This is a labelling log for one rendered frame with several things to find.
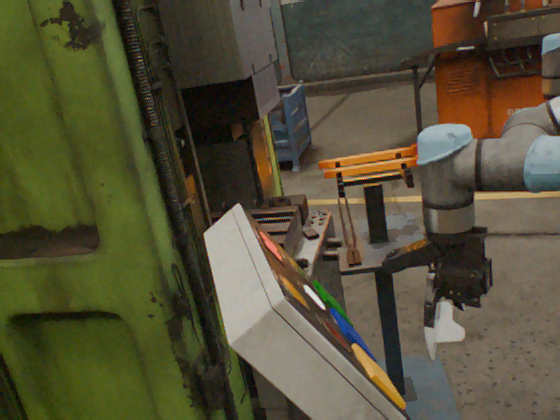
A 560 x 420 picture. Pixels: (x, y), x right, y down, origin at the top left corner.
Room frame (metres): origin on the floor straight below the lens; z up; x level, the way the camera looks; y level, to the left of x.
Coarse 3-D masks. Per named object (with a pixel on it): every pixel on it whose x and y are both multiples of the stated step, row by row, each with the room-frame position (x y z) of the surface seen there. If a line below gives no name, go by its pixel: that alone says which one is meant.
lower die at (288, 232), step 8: (264, 208) 1.35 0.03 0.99; (272, 208) 1.34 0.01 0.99; (280, 208) 1.33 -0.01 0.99; (288, 208) 1.32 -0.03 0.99; (296, 208) 1.31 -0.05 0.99; (216, 216) 1.34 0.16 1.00; (296, 216) 1.30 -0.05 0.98; (264, 224) 1.25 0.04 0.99; (272, 224) 1.24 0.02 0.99; (280, 224) 1.23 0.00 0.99; (288, 224) 1.22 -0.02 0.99; (296, 224) 1.28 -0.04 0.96; (272, 232) 1.19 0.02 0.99; (280, 232) 1.19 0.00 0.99; (288, 232) 1.20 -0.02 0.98; (296, 232) 1.27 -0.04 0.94; (280, 240) 1.16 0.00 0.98; (288, 240) 1.19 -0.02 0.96; (296, 240) 1.26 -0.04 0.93; (288, 248) 1.17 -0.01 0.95
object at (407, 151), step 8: (416, 144) 1.79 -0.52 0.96; (376, 152) 1.82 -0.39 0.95; (384, 152) 1.81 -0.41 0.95; (392, 152) 1.79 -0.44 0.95; (408, 152) 1.79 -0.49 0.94; (416, 152) 1.78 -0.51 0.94; (328, 160) 1.84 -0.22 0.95; (336, 160) 1.82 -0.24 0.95; (344, 160) 1.81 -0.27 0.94; (352, 160) 1.81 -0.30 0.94; (360, 160) 1.81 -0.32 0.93; (368, 160) 1.80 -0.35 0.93; (376, 160) 1.80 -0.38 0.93; (320, 168) 1.82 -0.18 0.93
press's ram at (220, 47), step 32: (160, 0) 1.13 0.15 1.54; (192, 0) 1.11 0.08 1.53; (224, 0) 1.10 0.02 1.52; (256, 0) 1.28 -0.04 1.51; (192, 32) 1.12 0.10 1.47; (224, 32) 1.10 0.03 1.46; (256, 32) 1.23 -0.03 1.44; (192, 64) 1.12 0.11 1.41; (224, 64) 1.10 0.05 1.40; (256, 64) 1.19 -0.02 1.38
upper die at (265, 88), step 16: (272, 64) 1.32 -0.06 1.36; (256, 80) 1.17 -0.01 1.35; (272, 80) 1.29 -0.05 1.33; (192, 96) 1.18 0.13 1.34; (208, 96) 1.17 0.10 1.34; (224, 96) 1.16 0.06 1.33; (240, 96) 1.15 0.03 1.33; (256, 96) 1.14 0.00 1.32; (272, 96) 1.27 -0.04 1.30; (192, 112) 1.18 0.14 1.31; (208, 112) 1.17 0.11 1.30; (224, 112) 1.16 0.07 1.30; (240, 112) 1.15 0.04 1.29; (256, 112) 1.14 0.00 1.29; (192, 128) 1.19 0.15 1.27
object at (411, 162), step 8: (392, 160) 1.70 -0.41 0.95; (400, 160) 1.68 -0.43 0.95; (408, 160) 1.67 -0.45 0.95; (416, 160) 1.66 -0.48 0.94; (344, 168) 1.71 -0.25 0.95; (352, 168) 1.70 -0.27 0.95; (360, 168) 1.69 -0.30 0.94; (368, 168) 1.69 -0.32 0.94; (376, 168) 1.68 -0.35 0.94; (384, 168) 1.68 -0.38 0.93; (392, 168) 1.68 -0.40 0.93; (328, 176) 1.70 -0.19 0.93
